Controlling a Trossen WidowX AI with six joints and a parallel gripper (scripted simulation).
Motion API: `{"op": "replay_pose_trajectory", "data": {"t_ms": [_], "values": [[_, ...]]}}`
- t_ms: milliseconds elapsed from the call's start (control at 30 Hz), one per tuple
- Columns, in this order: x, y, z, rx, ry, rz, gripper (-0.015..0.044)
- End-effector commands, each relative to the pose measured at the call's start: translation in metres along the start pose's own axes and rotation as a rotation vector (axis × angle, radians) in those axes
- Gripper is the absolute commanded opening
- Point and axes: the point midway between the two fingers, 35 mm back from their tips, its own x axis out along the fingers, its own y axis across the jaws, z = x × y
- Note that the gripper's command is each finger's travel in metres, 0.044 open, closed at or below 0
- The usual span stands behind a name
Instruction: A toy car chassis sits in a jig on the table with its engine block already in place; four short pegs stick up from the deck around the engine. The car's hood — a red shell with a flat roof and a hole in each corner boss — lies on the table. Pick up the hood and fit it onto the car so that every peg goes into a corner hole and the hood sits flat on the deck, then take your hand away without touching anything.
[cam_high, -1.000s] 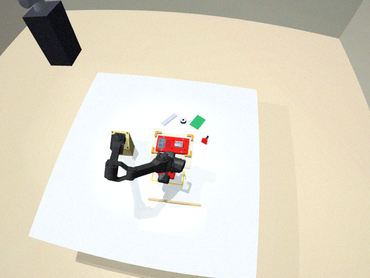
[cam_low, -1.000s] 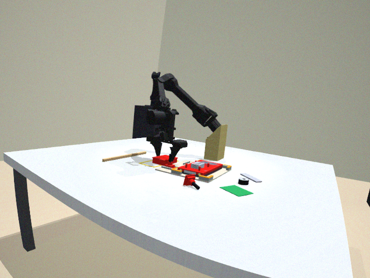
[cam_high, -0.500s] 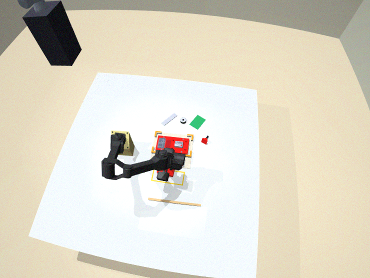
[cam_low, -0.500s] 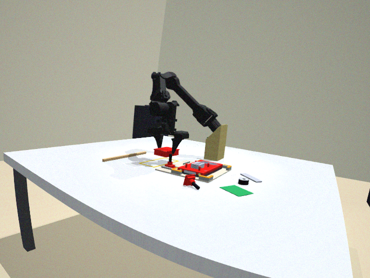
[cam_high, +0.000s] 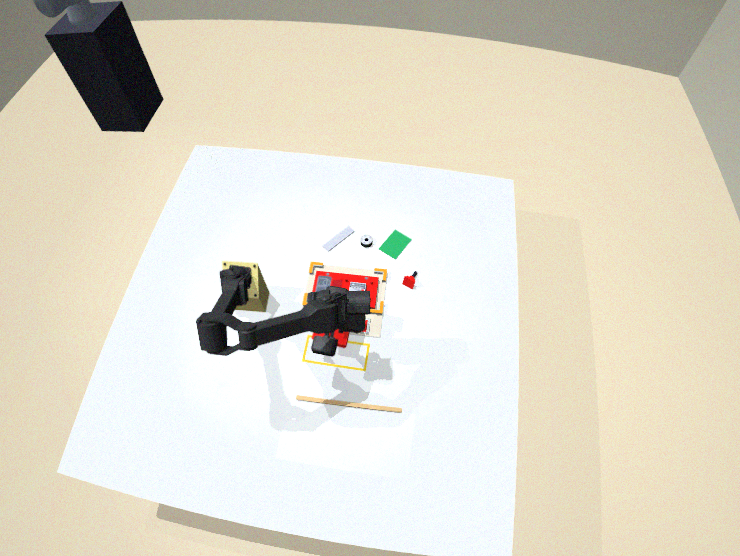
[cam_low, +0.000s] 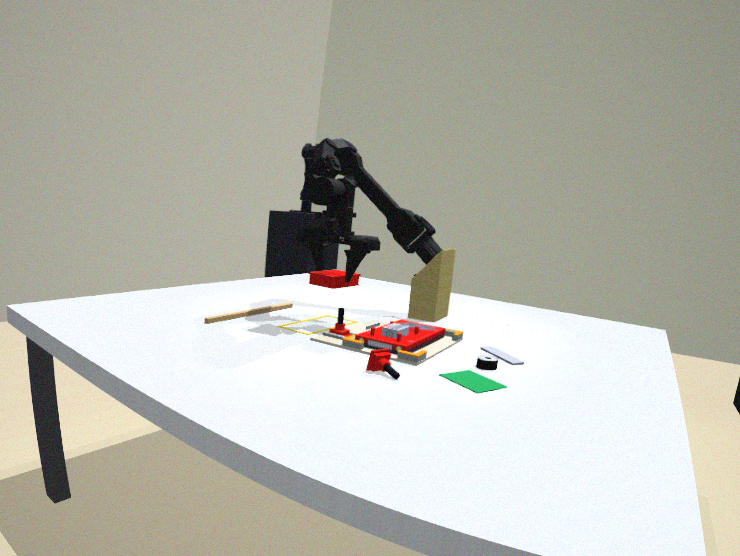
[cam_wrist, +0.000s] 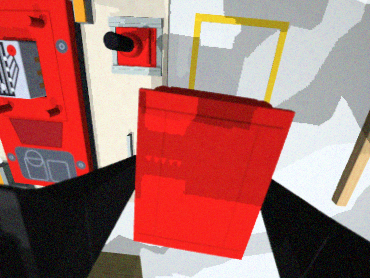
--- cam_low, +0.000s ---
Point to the tan wooden stick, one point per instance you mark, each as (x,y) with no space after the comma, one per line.
(247,313)

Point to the green flat plate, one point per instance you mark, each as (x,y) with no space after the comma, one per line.
(473,381)

